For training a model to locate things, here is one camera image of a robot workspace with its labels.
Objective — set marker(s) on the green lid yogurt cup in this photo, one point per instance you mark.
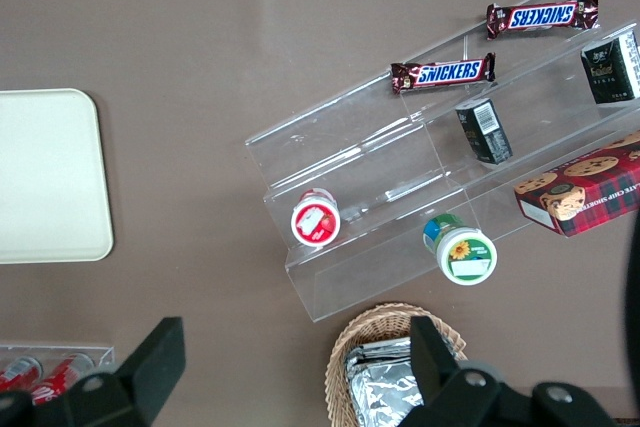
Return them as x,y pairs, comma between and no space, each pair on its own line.
465,259

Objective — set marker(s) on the Snickers chocolate bar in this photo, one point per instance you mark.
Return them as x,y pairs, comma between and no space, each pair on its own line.
542,16
445,73

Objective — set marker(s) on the red tartan cookie box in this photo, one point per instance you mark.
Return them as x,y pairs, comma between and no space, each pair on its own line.
580,197

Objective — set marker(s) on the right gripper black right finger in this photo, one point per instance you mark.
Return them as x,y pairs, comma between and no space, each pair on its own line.
440,387

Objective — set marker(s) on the clear acrylic bottle rack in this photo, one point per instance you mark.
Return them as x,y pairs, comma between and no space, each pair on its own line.
102,354

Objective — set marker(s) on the silver foil pack stack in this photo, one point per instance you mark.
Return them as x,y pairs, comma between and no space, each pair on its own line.
380,387

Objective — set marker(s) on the light tan wicker basket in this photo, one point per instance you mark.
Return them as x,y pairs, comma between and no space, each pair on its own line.
370,322

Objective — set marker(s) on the small black drink carton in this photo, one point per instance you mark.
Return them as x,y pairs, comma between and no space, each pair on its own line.
485,134
610,72

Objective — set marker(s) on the beige plastic tray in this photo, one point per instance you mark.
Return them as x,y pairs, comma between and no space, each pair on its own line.
50,177

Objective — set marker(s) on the red lid yogurt cup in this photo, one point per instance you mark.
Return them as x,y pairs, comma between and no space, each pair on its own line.
316,222

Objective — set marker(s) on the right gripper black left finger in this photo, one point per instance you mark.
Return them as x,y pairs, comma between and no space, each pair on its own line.
150,372

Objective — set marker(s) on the clear acrylic stepped display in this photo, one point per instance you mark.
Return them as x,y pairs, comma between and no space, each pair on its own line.
350,162

